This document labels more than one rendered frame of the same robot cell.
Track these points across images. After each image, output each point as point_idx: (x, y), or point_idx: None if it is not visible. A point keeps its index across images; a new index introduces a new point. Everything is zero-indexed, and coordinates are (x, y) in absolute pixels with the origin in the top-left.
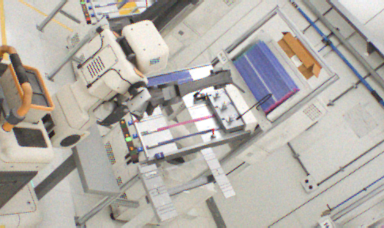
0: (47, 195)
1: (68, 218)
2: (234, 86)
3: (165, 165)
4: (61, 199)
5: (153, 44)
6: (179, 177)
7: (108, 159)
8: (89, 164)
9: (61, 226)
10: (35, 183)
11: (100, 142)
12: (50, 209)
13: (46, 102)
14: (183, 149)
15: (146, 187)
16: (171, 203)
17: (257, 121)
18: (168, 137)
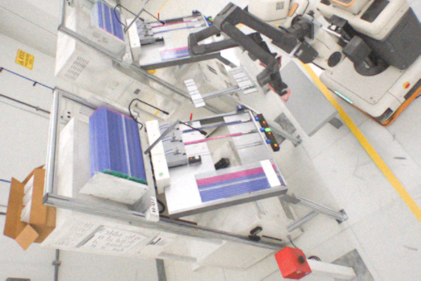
0: (327, 140)
1: (306, 136)
2: (153, 158)
3: (229, 153)
4: (316, 147)
5: None
6: (216, 154)
7: (281, 100)
8: (295, 77)
9: None
10: (341, 140)
11: (292, 108)
12: (321, 130)
13: None
14: (218, 115)
15: (250, 74)
16: (232, 74)
17: (143, 126)
18: (231, 127)
